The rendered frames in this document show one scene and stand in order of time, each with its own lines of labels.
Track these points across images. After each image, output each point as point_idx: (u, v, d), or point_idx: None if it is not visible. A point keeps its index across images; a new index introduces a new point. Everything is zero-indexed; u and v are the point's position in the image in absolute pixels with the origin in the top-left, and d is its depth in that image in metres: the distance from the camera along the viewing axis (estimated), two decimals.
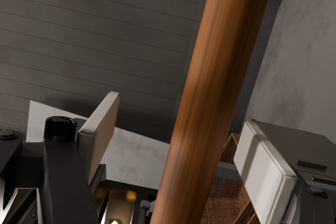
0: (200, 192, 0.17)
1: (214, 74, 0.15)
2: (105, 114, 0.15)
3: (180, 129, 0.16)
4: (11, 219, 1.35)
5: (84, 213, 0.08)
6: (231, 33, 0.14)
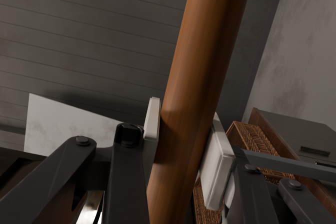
0: None
1: None
2: (157, 120, 0.16)
3: None
4: None
5: (137, 215, 0.09)
6: None
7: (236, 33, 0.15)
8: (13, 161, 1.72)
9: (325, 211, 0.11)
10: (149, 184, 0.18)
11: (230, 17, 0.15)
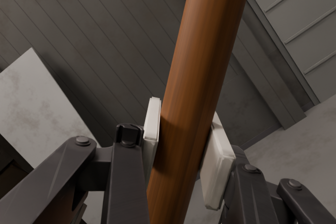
0: None
1: None
2: (157, 120, 0.16)
3: None
4: None
5: (137, 215, 0.09)
6: None
7: (235, 33, 0.15)
8: (7, 162, 1.73)
9: (325, 211, 0.11)
10: (149, 184, 0.18)
11: (229, 17, 0.15)
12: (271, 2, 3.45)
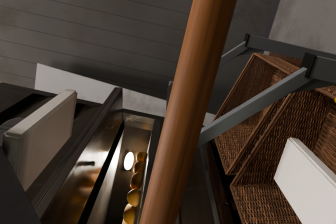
0: None
1: None
2: (46, 114, 0.13)
3: None
4: None
5: (24, 221, 0.08)
6: None
7: (217, 67, 0.22)
8: (27, 95, 1.68)
9: None
10: (155, 175, 0.24)
11: (212, 57, 0.21)
12: None
